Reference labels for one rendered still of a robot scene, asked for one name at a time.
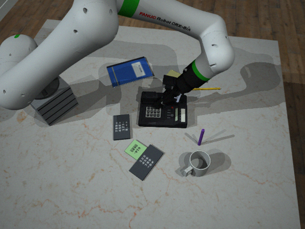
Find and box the blue notebook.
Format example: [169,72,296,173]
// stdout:
[107,57,153,88]

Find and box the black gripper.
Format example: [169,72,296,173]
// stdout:
[153,73,194,109]

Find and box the light green sticky note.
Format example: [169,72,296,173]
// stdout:
[125,140,147,160]

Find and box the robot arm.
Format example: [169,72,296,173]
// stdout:
[0,0,235,110]

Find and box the yellow sticky note pad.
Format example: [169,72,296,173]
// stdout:
[167,70,181,78]

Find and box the dark grey pocket calculator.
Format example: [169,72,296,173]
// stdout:
[113,114,130,141]

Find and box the grey mug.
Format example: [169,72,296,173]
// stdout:
[184,150,211,177]

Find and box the black telephone handset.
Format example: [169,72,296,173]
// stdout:
[141,92,184,103]

